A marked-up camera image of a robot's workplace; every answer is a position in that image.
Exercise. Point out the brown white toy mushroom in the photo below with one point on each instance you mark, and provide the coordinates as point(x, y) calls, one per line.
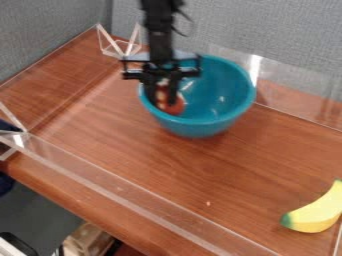
point(177, 109)

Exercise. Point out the clear acrylic barrier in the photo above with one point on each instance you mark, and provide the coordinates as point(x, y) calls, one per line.
point(293, 90)
point(150, 222)

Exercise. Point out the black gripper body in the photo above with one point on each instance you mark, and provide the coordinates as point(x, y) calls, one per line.
point(138, 65)

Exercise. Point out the clear acrylic front barrier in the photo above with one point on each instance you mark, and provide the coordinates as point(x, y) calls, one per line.
point(150, 222)

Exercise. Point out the yellow toy banana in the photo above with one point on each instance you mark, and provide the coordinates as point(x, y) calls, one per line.
point(317, 216)

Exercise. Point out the clear acrylic back barrier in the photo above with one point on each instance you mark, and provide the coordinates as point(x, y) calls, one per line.
point(293, 90)

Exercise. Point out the black white device corner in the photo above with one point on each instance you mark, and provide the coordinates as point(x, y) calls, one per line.
point(13, 246)

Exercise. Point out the clear acrylic corner bracket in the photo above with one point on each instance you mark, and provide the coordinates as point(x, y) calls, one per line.
point(120, 48)

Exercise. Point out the cardboard box under table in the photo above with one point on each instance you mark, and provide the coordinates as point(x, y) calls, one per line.
point(89, 241)

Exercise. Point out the dark blue cloth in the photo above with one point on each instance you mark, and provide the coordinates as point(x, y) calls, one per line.
point(6, 180)

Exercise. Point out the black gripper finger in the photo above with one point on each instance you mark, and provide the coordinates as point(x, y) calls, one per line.
point(149, 80)
point(174, 79)

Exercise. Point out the blue plastic bowl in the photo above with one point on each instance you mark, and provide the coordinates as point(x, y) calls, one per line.
point(217, 99)

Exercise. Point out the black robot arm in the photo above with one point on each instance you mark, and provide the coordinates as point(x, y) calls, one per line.
point(158, 21)

